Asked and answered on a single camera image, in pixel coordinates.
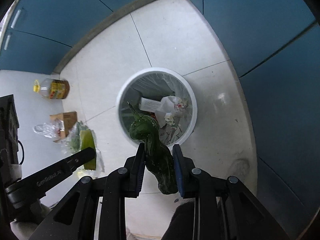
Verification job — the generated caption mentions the cooking oil bottle yellow cap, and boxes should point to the cooking oil bottle yellow cap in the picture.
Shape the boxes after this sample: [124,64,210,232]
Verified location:
[33,79,70,100]

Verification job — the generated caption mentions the brown cardboard box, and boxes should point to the brown cardboard box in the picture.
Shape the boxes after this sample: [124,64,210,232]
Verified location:
[50,112,78,141]

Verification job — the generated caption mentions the blue kitchen cabinets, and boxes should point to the blue kitchen cabinets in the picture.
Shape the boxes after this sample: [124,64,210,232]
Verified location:
[1,0,319,238]

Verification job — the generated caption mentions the clear plastic bag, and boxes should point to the clear plastic bag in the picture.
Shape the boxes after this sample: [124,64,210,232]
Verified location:
[33,119,65,141]

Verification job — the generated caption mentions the black trouser legs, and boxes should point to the black trouser legs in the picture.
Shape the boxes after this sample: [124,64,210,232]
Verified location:
[162,199,195,240]

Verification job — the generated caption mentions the white round trash bin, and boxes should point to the white round trash bin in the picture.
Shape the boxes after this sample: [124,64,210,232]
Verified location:
[116,68,198,148]

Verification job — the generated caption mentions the clear bag of greens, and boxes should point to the clear bag of greens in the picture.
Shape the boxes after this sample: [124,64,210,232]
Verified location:
[60,121,105,178]

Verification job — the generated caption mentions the green pepper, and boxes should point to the green pepper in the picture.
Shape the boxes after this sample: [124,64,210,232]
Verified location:
[128,103,178,194]

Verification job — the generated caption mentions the white paper box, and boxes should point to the white paper box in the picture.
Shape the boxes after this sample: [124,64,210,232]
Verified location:
[139,97,161,113]

